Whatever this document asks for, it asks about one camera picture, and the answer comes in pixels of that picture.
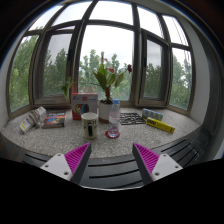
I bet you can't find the white power strip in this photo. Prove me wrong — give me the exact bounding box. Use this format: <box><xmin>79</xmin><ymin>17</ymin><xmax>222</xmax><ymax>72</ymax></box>
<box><xmin>19</xmin><ymin>106</ymin><xmax>48</xmax><ymax>135</ymax></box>

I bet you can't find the dark colourful book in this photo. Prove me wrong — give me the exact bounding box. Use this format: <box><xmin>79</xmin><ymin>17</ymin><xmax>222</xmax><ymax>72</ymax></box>
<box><xmin>41</xmin><ymin>111</ymin><xmax>68</xmax><ymax>129</ymax></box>

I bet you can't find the black slatted ledge cover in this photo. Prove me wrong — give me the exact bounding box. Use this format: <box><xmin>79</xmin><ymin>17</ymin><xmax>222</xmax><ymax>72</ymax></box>
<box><xmin>0</xmin><ymin>124</ymin><xmax>214</xmax><ymax>190</ymax></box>

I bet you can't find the potted plant in white pot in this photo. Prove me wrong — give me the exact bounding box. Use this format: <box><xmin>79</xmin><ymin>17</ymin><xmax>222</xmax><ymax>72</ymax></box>
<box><xmin>61</xmin><ymin>51</ymin><xmax>133</xmax><ymax>124</ymax></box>

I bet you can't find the red and white filament box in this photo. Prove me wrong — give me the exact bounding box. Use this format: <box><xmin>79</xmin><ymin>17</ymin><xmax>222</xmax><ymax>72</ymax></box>
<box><xmin>70</xmin><ymin>92</ymin><xmax>99</xmax><ymax>121</ymax></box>

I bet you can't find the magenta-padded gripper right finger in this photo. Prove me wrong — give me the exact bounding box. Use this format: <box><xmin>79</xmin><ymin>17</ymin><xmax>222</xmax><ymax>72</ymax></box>
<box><xmin>132</xmin><ymin>142</ymin><xmax>184</xmax><ymax>186</ymax></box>

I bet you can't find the clear blue-capped water bottle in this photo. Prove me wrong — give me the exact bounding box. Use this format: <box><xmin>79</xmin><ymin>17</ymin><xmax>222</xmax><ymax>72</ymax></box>
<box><xmin>107</xmin><ymin>99</ymin><xmax>122</xmax><ymax>138</ymax></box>

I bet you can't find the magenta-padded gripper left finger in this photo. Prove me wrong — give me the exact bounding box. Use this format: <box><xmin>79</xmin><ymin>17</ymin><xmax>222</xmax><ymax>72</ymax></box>
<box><xmin>39</xmin><ymin>142</ymin><xmax>93</xmax><ymax>185</ymax></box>

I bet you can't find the white mug with black print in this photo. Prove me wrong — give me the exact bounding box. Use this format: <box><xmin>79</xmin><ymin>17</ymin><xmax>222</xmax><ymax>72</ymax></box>
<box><xmin>80</xmin><ymin>112</ymin><xmax>100</xmax><ymax>140</ymax></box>

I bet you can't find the flat round red coaster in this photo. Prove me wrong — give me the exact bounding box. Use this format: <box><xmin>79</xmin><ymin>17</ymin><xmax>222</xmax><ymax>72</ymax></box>
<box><xmin>104</xmin><ymin>129</ymin><xmax>121</xmax><ymax>140</ymax></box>

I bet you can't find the black lattice mat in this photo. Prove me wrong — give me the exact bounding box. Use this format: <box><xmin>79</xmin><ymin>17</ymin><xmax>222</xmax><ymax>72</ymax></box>
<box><xmin>119</xmin><ymin>112</ymin><xmax>147</xmax><ymax>126</ymax></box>

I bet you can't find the coiled white cable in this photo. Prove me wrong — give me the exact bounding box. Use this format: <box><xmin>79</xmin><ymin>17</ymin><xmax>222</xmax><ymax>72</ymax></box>
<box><xmin>28</xmin><ymin>109</ymin><xmax>43</xmax><ymax>129</ymax></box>

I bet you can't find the brown-framed bay window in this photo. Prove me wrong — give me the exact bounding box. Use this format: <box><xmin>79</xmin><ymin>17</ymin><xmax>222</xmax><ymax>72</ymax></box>
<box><xmin>5</xmin><ymin>0</ymin><xmax>196</xmax><ymax>119</ymax></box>

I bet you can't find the yellow box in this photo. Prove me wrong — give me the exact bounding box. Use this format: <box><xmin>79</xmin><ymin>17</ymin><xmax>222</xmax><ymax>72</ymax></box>
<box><xmin>145</xmin><ymin>116</ymin><xmax>176</xmax><ymax>135</ymax></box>

